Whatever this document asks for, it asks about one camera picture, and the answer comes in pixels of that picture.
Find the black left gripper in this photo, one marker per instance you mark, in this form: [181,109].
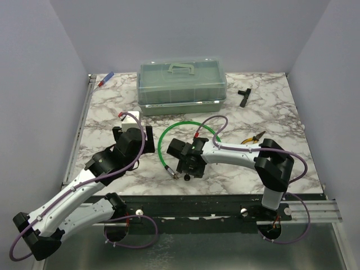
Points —
[149,147]

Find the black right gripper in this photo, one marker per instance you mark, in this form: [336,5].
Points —
[197,172]

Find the green cable lock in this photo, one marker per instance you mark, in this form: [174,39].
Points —
[168,169]

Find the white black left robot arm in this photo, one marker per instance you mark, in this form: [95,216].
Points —
[45,229]

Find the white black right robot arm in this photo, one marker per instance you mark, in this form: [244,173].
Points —
[273,164]

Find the translucent green plastic toolbox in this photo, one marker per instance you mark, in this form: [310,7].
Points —
[181,86]

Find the blue red screwdriver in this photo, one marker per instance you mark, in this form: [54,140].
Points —
[105,79]

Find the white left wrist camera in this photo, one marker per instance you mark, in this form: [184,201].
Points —
[128,121]

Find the black metal base rail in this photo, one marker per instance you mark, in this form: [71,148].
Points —
[193,214]

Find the left side aluminium rail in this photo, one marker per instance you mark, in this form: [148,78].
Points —
[79,131]

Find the yellow handled needle-nose pliers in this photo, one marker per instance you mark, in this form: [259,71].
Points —
[254,139]

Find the black T-handle tool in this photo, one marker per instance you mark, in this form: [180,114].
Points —
[245,95]

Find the aluminium extrusion rail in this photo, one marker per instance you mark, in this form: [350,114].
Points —
[320,211]

